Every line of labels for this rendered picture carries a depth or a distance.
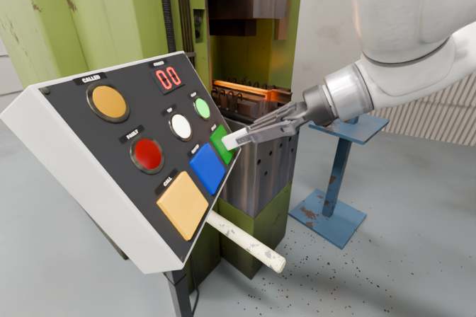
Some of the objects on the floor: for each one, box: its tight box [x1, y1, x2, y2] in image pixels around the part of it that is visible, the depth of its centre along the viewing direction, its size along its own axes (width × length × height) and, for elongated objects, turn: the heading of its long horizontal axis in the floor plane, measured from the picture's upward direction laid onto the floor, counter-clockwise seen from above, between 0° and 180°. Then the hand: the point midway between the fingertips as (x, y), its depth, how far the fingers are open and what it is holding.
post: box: [166, 266, 193, 317], centre depth 68 cm, size 4×4×108 cm
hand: (238, 139), depth 50 cm, fingers closed
